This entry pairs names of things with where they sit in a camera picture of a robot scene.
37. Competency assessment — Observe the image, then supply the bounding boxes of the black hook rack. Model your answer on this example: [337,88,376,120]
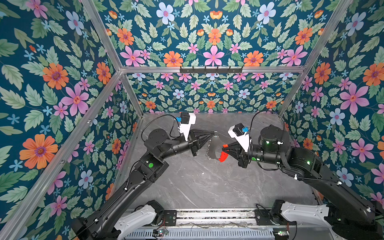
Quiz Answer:
[179,66,243,75]

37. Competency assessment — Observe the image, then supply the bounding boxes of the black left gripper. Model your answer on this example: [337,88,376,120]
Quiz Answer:
[160,126,216,160]

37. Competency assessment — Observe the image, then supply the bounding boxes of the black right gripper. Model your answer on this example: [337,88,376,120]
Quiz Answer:
[221,140,283,169]

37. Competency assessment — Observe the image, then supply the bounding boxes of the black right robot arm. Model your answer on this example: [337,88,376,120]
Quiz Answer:
[220,124,384,240]

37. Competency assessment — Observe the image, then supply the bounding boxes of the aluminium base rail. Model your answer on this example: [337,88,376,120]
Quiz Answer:
[125,208,289,229]

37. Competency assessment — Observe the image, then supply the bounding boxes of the white perforated cable tray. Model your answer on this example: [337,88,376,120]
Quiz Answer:
[123,229,275,240]

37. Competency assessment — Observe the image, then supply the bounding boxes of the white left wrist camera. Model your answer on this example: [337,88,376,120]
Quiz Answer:
[177,112,196,141]

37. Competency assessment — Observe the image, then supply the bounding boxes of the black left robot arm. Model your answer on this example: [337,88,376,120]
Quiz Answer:
[72,129,215,240]

